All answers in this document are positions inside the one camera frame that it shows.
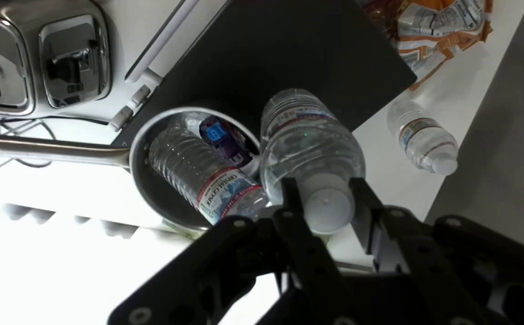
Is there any steel saucepan with long handle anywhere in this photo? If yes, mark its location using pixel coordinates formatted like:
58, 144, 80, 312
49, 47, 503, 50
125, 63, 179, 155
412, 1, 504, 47
0, 106, 266, 233

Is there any black mini oven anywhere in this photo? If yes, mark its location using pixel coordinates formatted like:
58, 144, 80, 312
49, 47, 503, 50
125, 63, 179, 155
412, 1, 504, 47
111, 0, 419, 158

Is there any orange snack bag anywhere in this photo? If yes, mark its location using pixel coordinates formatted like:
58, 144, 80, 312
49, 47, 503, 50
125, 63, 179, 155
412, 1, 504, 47
360, 0, 495, 86

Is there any clear plastic water bottle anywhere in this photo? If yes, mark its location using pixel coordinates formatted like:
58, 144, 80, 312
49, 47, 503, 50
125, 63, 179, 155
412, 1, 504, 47
385, 97, 461, 177
259, 86, 367, 238
147, 113, 271, 225

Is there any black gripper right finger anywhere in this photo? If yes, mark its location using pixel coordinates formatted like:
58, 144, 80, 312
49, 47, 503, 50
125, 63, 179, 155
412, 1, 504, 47
349, 175, 524, 325

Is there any silver two-slot toaster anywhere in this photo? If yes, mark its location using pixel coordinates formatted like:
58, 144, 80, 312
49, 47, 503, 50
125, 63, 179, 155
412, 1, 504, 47
0, 0, 114, 117

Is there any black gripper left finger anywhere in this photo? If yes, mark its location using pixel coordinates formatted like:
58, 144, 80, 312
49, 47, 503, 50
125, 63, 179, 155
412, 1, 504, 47
107, 175, 349, 325

